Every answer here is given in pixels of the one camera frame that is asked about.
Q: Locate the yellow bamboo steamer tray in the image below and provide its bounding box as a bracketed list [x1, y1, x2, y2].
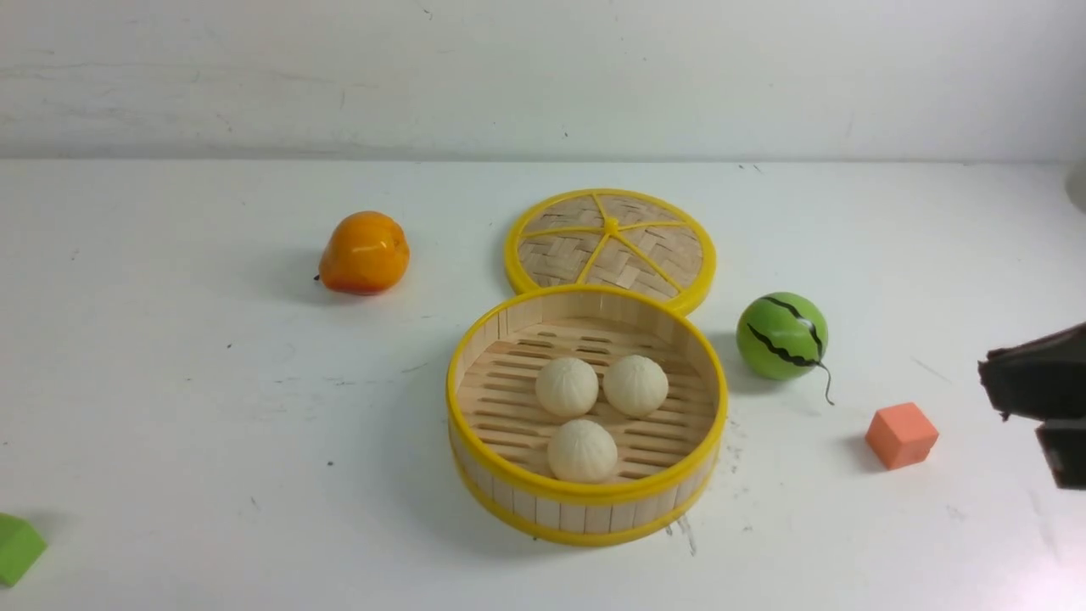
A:
[445, 285, 728, 547]

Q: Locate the green watermelon toy ball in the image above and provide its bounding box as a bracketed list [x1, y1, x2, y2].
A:
[736, 291, 835, 406]

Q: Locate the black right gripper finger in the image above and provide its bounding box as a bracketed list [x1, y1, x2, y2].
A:
[1036, 420, 1085, 491]
[977, 323, 1085, 422]

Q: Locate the orange persimmon toy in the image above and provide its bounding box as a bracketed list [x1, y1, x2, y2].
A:
[315, 211, 411, 295]

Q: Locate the cream bun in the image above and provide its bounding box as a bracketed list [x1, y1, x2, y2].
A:
[546, 418, 619, 484]
[602, 355, 669, 418]
[535, 357, 599, 420]

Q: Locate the orange foam cube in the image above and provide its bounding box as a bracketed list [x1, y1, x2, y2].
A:
[864, 402, 939, 469]

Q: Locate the yellow woven steamer lid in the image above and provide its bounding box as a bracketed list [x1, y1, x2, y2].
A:
[501, 188, 717, 316]

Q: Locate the green foam cube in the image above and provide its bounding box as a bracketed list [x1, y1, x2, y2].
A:
[0, 513, 48, 587]

